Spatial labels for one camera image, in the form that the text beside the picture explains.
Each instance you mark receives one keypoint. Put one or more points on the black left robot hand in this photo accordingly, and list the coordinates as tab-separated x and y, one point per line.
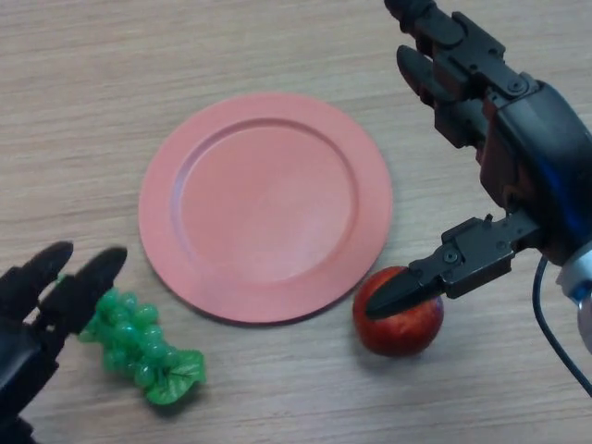
23	333

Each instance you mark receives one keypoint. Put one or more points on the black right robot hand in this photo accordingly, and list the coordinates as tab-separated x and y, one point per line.
541	162

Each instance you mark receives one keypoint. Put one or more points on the green grapes bunch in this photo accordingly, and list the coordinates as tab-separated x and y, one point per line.
139	342

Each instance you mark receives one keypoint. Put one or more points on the pink round plate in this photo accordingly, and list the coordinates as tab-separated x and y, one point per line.
263	208

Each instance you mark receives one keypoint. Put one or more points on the red apple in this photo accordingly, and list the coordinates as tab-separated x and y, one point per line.
402	328

